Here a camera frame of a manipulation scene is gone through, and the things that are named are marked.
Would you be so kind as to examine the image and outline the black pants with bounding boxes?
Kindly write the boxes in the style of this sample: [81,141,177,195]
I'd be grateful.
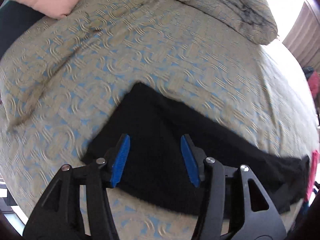
[81,83,309,216]

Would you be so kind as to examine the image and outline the pink folded garment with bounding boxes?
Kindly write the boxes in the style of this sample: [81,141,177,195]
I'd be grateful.
[304,150,319,202]

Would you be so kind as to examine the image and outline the patterned blue beige bedspread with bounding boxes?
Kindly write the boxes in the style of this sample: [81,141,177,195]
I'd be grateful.
[1,0,319,239]

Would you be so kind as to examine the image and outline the pink bag on chair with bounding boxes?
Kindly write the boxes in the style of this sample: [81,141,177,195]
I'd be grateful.
[302,66,319,99]

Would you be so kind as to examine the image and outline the beige window curtain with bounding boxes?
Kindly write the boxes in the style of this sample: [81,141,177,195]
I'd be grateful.
[283,3,319,71]

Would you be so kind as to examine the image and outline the folded beige quilt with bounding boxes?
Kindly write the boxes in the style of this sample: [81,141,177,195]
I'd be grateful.
[178,0,278,45]

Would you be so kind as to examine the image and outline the dark blue headboard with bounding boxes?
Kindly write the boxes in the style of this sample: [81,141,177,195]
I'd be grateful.
[0,1,44,57]

